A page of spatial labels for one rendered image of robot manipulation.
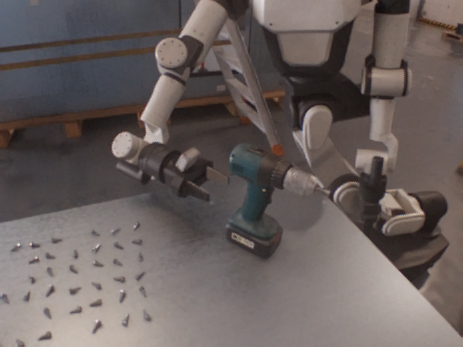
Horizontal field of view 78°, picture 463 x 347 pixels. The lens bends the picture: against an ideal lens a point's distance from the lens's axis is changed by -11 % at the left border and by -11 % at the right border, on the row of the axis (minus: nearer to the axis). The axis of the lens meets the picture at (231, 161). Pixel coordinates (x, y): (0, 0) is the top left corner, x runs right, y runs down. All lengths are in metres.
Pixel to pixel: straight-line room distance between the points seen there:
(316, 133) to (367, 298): 0.50
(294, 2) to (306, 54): 0.14
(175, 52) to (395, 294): 0.73
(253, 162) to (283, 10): 0.42
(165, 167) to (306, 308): 0.43
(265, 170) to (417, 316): 0.41
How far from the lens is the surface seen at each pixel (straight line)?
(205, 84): 2.68
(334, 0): 0.82
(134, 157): 0.80
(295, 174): 0.56
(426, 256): 1.59
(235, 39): 1.83
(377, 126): 0.99
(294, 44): 0.86
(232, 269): 0.67
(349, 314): 0.66
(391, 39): 0.91
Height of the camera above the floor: 1.18
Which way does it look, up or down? 33 degrees down
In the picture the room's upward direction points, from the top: 3 degrees clockwise
